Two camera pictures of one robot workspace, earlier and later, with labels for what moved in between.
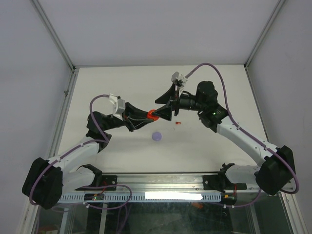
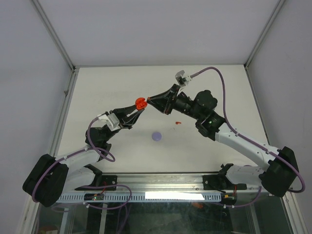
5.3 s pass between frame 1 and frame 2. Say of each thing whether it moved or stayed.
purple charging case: stayed
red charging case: moved
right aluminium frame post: stayed
